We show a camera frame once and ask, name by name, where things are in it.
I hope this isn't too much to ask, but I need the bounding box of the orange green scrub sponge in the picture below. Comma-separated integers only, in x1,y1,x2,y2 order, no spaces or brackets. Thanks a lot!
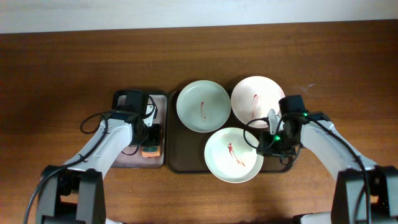
141,146,161,157

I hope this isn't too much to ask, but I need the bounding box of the pale green plate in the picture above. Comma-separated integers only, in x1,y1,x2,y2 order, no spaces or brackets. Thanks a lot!
176,80,231,133

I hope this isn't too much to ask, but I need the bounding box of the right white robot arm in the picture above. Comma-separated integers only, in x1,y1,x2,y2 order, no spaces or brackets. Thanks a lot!
257,95,397,224

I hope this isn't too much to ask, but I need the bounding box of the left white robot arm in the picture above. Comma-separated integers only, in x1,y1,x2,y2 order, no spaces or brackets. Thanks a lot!
29,89,163,223

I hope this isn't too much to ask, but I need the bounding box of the small tray with soapy water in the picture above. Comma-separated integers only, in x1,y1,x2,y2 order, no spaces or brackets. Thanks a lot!
112,90,168,169

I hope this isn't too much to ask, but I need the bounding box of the large brown serving tray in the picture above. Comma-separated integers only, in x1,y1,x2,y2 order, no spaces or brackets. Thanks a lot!
165,90,293,174

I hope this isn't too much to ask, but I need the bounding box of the pinkish white plate top right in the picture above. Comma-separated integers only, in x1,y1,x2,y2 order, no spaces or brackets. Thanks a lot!
231,76,285,124

